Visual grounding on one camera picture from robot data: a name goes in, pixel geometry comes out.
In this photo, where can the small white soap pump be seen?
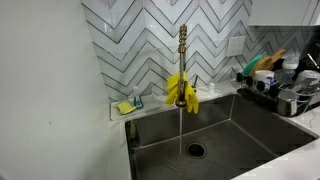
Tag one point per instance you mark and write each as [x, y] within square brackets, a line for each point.
[211, 88]

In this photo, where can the steel utensil cup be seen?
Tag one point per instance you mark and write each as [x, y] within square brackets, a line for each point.
[287, 103]

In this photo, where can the clear baby bottle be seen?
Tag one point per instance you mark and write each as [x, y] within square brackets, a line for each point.
[290, 68]

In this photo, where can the clear sponge tray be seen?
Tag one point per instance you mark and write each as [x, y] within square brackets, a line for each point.
[150, 103]

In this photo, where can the brass spring faucet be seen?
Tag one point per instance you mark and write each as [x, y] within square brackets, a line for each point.
[182, 60]

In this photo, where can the black dish rack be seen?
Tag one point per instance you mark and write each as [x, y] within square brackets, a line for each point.
[300, 103]

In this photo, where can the clear glass bowl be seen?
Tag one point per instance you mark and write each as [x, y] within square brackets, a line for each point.
[308, 77]

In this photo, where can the yellow rubber glove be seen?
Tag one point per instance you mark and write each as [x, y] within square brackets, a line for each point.
[191, 95]

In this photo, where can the yellow sponge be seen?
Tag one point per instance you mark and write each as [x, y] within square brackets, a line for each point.
[125, 107]

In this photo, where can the clear dish wand bottle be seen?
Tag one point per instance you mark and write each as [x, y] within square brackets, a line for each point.
[137, 98]

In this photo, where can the white wall outlet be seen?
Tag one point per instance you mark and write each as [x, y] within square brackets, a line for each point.
[236, 46]

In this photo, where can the white wall cabinet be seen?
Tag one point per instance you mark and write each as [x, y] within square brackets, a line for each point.
[283, 11]

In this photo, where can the stainless steel sink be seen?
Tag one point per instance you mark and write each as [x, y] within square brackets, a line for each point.
[240, 140]

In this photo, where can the white mug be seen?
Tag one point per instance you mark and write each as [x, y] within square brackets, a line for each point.
[264, 79]

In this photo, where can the round wooden plate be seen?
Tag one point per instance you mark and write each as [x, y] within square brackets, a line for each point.
[263, 65]
[278, 55]

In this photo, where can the round sink drain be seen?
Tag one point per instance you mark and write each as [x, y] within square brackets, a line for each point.
[196, 150]

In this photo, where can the green plastic plate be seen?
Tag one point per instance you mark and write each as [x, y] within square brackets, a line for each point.
[251, 65]

